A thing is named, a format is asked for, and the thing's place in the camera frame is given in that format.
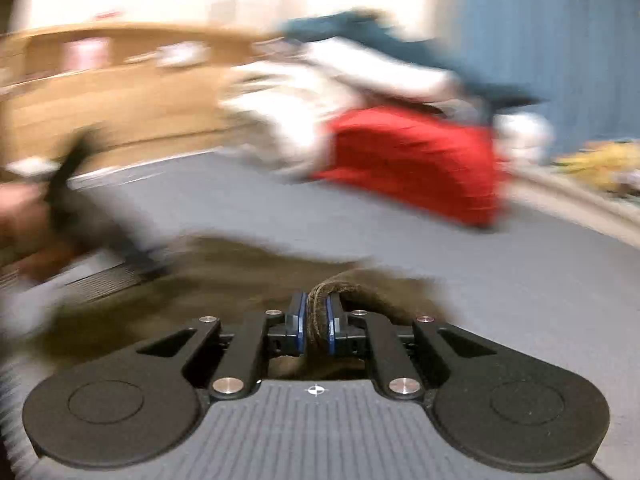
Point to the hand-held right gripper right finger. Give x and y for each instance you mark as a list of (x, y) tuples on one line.
[(331, 327)]

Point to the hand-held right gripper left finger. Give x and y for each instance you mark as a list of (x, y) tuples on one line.
[(299, 325)]

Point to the brown ribbed towel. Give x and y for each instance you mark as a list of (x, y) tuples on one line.
[(225, 270)]

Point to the pink item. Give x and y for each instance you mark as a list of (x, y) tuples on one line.
[(86, 54)]

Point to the white paper item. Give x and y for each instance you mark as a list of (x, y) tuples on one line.
[(182, 55)]

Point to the red cloth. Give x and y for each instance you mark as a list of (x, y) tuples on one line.
[(410, 160)]

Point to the white knitted cloth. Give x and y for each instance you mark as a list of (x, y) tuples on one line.
[(295, 105)]

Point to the small white cloth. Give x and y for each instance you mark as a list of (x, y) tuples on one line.
[(525, 135)]

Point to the teal cloth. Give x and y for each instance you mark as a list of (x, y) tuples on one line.
[(400, 42)]

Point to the yellow cloth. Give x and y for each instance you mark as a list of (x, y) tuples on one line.
[(600, 165)]

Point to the blue curtain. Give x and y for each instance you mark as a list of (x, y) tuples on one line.
[(550, 50)]

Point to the wooden bed frame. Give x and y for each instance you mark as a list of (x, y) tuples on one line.
[(125, 105)]

